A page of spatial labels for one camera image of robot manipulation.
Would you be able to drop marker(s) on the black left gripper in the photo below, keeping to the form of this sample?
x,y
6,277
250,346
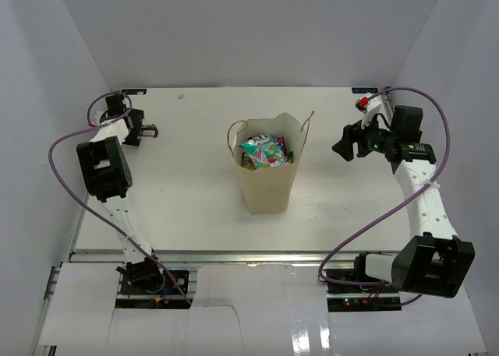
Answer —
x,y
136,117

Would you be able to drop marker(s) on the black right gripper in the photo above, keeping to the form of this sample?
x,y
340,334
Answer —
x,y
345,147

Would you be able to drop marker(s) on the teal Fox's candy bag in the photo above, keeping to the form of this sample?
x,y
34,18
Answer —
x,y
261,152

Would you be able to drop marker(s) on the beige paper bag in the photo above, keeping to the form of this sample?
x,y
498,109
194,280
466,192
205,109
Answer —
x,y
268,189

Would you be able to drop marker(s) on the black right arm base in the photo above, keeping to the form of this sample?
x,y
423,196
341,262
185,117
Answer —
x,y
354,280

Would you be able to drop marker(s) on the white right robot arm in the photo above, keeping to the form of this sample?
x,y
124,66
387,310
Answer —
x,y
436,260

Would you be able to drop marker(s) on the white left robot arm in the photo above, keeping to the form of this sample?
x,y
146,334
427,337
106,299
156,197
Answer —
x,y
108,178

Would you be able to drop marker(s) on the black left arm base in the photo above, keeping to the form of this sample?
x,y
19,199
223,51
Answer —
x,y
145,277

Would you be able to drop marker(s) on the blue left corner label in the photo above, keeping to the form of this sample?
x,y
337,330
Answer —
x,y
134,91

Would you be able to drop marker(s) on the blue table corner label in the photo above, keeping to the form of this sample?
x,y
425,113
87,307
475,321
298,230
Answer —
x,y
364,90

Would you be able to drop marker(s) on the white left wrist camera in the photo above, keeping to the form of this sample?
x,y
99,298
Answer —
x,y
97,116

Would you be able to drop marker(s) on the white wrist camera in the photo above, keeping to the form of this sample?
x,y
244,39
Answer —
x,y
369,107
97,116

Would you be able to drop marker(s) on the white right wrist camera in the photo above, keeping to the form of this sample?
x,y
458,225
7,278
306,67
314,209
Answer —
x,y
369,107

